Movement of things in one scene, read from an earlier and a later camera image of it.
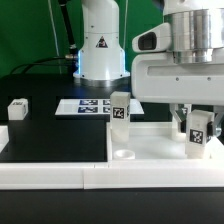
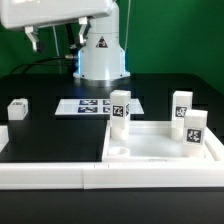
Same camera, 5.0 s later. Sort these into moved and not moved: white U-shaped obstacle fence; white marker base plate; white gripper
Moved: white gripper
Not moved: white marker base plate; white U-shaped obstacle fence
